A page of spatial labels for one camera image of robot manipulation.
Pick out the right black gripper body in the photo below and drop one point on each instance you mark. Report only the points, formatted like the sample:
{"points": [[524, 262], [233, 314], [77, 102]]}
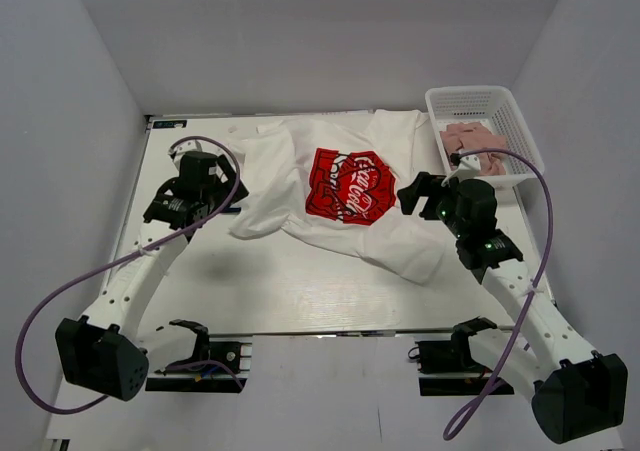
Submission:
{"points": [[446, 211]]}

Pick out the white Coca-Cola print t-shirt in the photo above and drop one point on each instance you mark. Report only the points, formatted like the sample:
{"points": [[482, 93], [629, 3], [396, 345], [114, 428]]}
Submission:
{"points": [[335, 188]]}

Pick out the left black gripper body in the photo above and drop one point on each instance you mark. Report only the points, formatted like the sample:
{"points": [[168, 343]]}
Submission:
{"points": [[214, 193]]}

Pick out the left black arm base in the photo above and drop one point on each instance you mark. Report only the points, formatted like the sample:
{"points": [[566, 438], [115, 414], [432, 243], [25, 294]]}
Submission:
{"points": [[185, 358]]}

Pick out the pink cloth in basket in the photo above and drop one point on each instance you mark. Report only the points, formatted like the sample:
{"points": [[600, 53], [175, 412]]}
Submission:
{"points": [[459, 137]]}

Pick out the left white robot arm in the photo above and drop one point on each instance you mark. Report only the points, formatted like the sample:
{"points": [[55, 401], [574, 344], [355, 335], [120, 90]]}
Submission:
{"points": [[102, 350]]}

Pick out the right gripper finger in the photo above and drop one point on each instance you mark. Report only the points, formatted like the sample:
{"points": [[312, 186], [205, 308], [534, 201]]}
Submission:
{"points": [[440, 202], [410, 195]]}

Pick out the white plastic basket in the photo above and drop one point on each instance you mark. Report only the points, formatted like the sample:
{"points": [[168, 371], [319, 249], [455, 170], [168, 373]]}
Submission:
{"points": [[487, 119]]}

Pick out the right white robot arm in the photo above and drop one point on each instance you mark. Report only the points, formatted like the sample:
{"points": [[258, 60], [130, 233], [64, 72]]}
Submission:
{"points": [[574, 390]]}

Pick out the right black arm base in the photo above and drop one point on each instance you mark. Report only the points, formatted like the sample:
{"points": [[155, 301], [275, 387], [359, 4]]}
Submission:
{"points": [[445, 366]]}

